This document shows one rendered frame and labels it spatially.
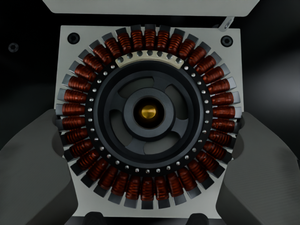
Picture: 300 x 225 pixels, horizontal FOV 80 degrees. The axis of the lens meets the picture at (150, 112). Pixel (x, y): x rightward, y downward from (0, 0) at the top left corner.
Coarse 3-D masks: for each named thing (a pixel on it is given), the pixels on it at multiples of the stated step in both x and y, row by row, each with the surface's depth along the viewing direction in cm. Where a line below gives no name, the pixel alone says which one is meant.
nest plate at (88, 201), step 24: (72, 48) 15; (216, 48) 15; (240, 48) 15; (240, 72) 15; (240, 96) 14; (120, 120) 14; (168, 144) 14; (216, 192) 13; (120, 216) 13; (144, 216) 13; (168, 216) 13; (216, 216) 13
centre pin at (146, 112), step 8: (144, 104) 12; (152, 104) 12; (136, 112) 12; (144, 112) 11; (152, 112) 11; (160, 112) 12; (136, 120) 12; (144, 120) 12; (152, 120) 12; (160, 120) 12
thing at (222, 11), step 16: (48, 0) 5; (64, 0) 5; (80, 0) 5; (96, 0) 5; (112, 0) 5; (128, 0) 5; (144, 0) 5; (160, 0) 5; (176, 0) 5; (192, 0) 5; (208, 0) 5; (224, 0) 5; (240, 0) 5; (256, 0) 5; (224, 16) 6; (240, 16) 6
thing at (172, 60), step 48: (96, 48) 11; (144, 48) 11; (192, 48) 11; (96, 96) 11; (144, 96) 12; (192, 96) 12; (96, 144) 10; (144, 144) 12; (192, 144) 11; (96, 192) 10; (144, 192) 10; (192, 192) 10
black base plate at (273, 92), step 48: (0, 0) 16; (288, 0) 17; (0, 48) 16; (48, 48) 16; (288, 48) 16; (0, 96) 15; (48, 96) 15; (288, 96) 16; (0, 144) 15; (288, 144) 15
